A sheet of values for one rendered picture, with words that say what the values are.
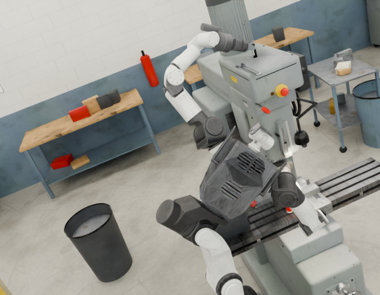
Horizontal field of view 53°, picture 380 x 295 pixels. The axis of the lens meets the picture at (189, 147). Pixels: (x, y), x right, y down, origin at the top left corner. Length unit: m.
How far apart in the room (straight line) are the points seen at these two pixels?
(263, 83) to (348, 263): 1.13
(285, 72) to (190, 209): 0.77
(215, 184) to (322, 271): 0.98
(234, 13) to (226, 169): 0.90
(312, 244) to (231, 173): 0.93
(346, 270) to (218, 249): 0.84
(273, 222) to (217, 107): 0.78
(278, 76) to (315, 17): 5.27
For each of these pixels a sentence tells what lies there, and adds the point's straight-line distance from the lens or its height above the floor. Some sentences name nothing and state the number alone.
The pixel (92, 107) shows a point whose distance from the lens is 5.75.
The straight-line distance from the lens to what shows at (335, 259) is 2.40.
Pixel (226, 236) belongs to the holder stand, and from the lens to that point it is 2.34.
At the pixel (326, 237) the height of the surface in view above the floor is 0.82.
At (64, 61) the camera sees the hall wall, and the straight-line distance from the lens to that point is 6.12.
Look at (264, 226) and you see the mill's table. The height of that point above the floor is 0.92.
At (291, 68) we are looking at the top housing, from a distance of 1.88.
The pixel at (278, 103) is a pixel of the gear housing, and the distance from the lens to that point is 2.01.
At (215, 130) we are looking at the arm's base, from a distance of 1.67.
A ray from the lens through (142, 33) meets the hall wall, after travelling 6.12.
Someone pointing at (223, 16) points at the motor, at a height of 2.10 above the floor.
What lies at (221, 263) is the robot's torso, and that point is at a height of 1.16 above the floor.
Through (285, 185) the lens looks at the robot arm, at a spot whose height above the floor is 1.45.
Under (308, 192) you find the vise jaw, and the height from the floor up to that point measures 1.03.
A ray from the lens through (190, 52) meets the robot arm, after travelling 1.80.
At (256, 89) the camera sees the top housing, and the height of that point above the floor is 1.81.
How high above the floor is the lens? 2.45
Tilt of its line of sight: 26 degrees down
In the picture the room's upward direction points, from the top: 20 degrees counter-clockwise
